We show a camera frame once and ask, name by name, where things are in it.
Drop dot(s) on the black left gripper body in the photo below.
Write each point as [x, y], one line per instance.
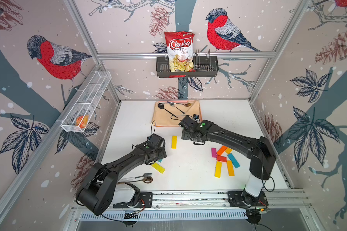
[160, 153]

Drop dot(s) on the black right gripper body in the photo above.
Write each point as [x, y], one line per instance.
[187, 137]

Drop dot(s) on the yellow long block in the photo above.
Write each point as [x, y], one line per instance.
[218, 169]

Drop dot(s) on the small orange yellow block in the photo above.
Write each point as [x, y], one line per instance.
[228, 151]

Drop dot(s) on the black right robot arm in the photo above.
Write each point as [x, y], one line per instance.
[257, 150]

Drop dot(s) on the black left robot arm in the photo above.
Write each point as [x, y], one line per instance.
[98, 188]

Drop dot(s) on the copper spoon on cloth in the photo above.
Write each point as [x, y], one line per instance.
[186, 105]

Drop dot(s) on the beige folded cloth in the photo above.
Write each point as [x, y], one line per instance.
[164, 119]

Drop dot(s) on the magenta block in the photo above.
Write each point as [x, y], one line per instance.
[213, 152]

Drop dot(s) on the silver spoon on cloth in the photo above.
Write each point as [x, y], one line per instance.
[173, 105]

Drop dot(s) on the copper spoon near base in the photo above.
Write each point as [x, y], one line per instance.
[146, 180]

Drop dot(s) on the orange block upper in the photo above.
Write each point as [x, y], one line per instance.
[221, 150]

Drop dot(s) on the red block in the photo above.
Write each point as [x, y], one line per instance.
[221, 158]

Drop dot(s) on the black ladle spoon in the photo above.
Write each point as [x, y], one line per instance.
[161, 106]

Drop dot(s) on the orange long block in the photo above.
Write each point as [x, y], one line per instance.
[230, 168]

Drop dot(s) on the teal long block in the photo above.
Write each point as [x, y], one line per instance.
[233, 160]

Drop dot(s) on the red cassava chips bag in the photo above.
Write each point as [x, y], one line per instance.
[180, 50]

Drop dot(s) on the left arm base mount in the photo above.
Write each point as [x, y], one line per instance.
[144, 200]

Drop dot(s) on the black wall rack basket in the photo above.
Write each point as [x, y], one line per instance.
[204, 65]

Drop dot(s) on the white wire mesh basket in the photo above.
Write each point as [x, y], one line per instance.
[87, 101]

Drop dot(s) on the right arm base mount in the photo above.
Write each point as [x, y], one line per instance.
[242, 199]

